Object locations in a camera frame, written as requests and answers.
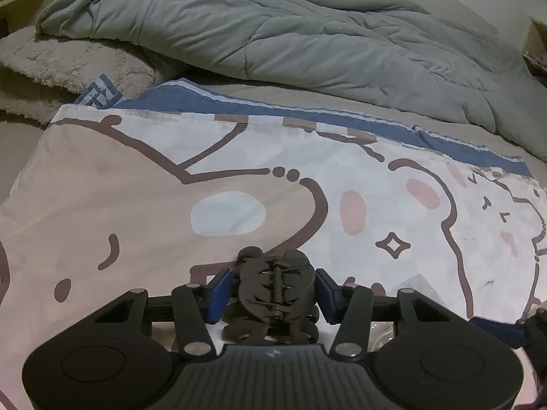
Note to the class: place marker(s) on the beige fluffy blanket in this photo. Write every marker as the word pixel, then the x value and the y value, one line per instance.
pixel 64 64

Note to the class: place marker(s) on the yellow wooden shelf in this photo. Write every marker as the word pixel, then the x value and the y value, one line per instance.
pixel 25 13

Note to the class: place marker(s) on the grey quilt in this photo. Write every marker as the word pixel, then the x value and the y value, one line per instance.
pixel 256 30

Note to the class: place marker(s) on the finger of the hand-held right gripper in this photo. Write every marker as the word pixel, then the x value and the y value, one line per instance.
pixel 500 326

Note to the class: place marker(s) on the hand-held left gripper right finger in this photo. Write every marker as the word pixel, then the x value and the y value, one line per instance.
pixel 328 299

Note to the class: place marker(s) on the dark brown hair claw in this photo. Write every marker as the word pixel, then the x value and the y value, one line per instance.
pixel 273 290

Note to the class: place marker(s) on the wooden shelf with clothes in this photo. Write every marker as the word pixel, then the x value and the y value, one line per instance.
pixel 534 34

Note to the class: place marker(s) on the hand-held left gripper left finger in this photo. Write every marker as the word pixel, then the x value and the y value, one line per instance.
pixel 219 297

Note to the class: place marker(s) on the cartoon printed cloth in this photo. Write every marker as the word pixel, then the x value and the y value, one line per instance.
pixel 128 200

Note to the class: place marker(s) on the clear bag of rubber bands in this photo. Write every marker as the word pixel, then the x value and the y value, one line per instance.
pixel 421 288

